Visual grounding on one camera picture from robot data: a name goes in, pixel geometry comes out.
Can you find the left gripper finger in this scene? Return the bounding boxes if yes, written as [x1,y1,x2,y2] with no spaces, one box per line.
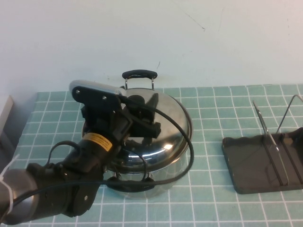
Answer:
[129,121,162,140]
[146,93,160,113]

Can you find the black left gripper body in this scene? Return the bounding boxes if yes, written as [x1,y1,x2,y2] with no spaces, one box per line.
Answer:
[80,104,133,145]

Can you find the stainless steel lid black knob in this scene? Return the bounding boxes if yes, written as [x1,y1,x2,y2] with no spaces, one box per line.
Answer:
[81,87,195,175]

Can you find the black lid rack tray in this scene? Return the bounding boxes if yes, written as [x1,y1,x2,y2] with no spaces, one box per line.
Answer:
[222,95,303,195]

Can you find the beige side cabinet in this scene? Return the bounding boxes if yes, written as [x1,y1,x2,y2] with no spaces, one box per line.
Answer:
[0,94,21,152]

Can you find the teal checked tablecloth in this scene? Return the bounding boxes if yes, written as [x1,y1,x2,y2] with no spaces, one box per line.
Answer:
[0,85,303,227]

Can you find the silver wrist camera black mount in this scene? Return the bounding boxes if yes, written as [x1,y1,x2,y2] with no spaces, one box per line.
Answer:
[69,79,126,112]

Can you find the short black arm cable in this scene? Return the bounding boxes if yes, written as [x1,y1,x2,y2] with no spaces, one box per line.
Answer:
[47,140,82,166]

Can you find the stainless steel pot black handles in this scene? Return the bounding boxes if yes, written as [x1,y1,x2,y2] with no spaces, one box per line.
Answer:
[81,69,195,200]

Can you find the long black camera cable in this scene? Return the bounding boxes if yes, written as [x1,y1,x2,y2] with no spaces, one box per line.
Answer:
[9,96,195,213]

